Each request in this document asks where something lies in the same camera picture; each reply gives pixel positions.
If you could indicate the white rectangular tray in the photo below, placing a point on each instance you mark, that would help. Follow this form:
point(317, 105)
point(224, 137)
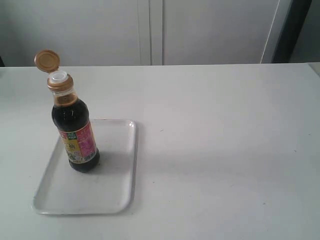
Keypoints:
point(105, 190)

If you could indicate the dark soy sauce bottle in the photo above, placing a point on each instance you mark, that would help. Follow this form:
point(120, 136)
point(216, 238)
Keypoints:
point(69, 114)

